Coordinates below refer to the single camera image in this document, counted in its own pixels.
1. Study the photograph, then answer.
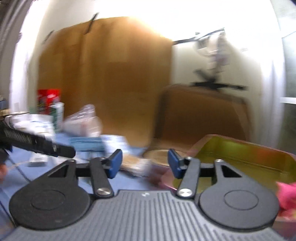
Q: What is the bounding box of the pink fuzzy sock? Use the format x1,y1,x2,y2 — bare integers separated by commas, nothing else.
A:
276,182,295,220

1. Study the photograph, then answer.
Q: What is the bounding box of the blue tablecloth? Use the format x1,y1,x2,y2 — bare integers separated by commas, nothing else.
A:
6,160,179,240

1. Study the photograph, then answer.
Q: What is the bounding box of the blue packet on table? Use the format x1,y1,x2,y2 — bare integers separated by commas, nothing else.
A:
69,135,130,157

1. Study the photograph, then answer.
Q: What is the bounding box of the round tin can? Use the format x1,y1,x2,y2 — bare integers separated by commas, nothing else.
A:
142,149,186,166

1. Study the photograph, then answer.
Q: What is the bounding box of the white crumpled plastic bag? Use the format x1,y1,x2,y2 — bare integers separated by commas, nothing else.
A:
4,113,55,141

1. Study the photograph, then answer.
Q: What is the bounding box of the pack of cotton swabs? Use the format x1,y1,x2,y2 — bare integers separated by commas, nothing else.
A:
120,154,151,177

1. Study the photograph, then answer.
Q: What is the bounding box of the clear bag with cup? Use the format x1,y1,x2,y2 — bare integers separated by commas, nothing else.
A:
63,104,102,138

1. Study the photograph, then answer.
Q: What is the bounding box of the red printed box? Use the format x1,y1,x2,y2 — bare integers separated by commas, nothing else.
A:
37,89,61,114

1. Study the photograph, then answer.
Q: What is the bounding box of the green white carton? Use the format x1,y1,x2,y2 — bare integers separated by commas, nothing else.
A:
49,102,64,133

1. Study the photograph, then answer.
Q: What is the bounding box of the pink rectangular tin box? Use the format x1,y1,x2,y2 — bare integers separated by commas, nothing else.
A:
162,134,296,239

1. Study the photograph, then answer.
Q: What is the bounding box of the black tape cross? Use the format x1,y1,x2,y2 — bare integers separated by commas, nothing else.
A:
190,69,248,91

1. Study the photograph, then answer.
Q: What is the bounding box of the wood-pattern board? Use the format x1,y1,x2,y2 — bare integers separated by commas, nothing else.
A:
38,17,172,147

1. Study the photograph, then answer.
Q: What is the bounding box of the white power strip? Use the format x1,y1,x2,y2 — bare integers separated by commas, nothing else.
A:
197,28,229,72

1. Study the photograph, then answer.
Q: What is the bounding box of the frosted glass sliding door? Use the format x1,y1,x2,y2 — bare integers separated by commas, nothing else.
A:
278,1,295,154

